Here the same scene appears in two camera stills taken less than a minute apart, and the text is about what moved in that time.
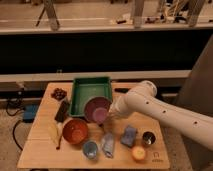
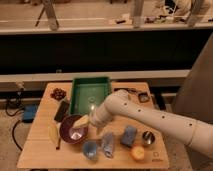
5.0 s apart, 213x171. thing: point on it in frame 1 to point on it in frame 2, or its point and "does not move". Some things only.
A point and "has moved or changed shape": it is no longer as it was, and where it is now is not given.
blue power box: x=30 y=111 does not move
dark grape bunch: x=59 y=94 does not move
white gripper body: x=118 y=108 to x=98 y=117
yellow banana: x=55 y=130 does not move
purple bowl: x=96 y=109 has moved or changed shape
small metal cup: x=148 y=137 does not move
